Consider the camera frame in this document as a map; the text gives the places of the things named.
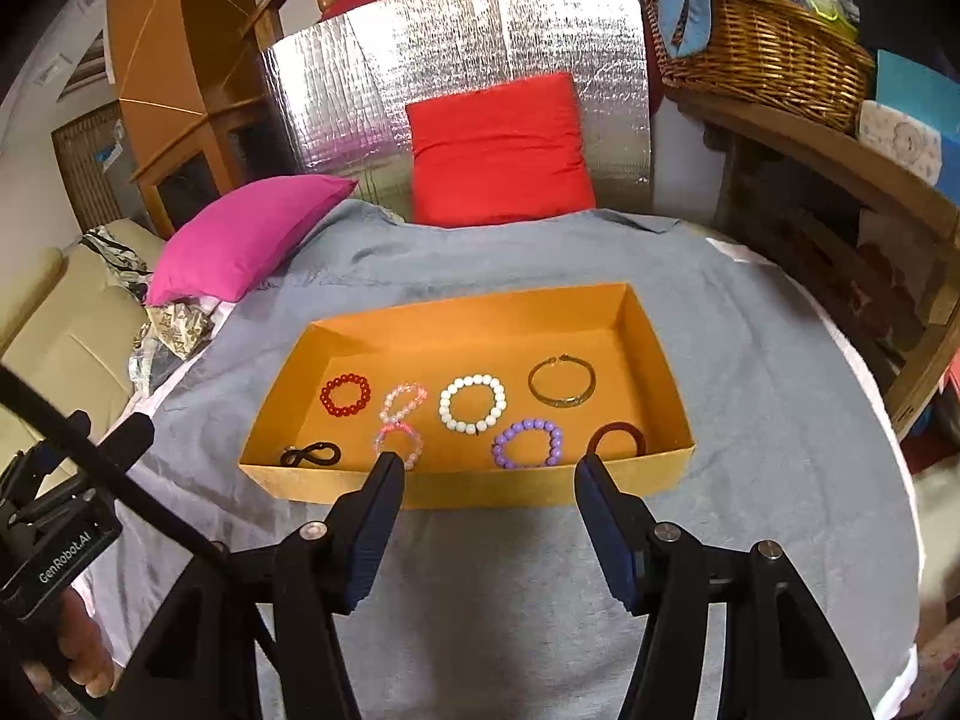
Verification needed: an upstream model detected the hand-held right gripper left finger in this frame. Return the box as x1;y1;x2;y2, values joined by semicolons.
101;452;406;720

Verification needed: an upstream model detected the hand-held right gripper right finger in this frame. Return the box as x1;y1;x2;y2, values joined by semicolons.
574;454;875;720

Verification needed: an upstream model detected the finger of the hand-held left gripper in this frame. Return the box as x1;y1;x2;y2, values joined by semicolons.
88;412;157;482

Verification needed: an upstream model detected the red bead bracelet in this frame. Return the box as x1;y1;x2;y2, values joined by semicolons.
319;373;372;419

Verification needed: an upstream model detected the purple bead bracelet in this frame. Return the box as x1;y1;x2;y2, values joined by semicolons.
491;418;565;470

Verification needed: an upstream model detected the white bead bracelet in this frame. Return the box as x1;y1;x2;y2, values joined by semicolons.
439;375;508;434

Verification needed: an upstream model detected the pale pink crystal bead bracelet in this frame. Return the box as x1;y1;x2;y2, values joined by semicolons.
379;382;430;425

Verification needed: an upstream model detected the orange cardboard box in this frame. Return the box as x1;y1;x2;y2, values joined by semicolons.
238;283;696;509

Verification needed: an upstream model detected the person's left hand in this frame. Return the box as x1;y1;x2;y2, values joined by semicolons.
56;586;118;697

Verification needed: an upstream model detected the clear plastic bag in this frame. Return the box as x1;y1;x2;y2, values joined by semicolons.
126;322;190;395

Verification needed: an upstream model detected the beige sofa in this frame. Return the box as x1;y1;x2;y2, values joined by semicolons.
0;217;170;470

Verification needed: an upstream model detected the beige patterned cloth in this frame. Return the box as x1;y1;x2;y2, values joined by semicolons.
142;298;216;361

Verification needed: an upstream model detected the gold bangle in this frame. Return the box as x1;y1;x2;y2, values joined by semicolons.
527;355;597;409

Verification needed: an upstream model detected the black and white patterned cloth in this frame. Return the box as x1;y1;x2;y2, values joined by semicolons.
79;225;152;302

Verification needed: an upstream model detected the grey blanket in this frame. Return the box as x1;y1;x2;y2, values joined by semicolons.
75;199;925;720

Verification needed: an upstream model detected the magenta pillow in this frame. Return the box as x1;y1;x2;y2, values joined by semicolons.
145;174;359;307

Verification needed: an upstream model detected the woven rattan panel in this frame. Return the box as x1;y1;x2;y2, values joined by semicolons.
51;101;145;224

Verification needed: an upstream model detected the pale pink bed sheet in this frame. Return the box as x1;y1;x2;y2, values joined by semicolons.
703;235;773;267

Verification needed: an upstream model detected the brown wooden cabinet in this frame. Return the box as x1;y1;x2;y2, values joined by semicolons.
105;0;282;235

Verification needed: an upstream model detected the red pillow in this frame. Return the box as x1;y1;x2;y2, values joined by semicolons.
405;71;599;228

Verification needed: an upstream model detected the silver foil mat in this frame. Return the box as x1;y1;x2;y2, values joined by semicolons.
259;0;653;226

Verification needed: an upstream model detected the wooden shelf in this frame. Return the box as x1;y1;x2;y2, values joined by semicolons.
660;86;960;442

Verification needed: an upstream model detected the white patterned box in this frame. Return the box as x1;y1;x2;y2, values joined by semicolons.
857;99;944;186

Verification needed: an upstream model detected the wicker basket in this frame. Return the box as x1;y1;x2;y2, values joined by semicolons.
645;0;877;136

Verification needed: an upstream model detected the teal board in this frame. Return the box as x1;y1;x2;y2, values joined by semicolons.
874;49;960;205

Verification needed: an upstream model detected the black hair tie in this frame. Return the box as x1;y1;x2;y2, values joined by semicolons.
280;441;342;468

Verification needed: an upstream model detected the dark red hair tie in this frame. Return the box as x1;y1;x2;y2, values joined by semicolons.
585;422;647;460

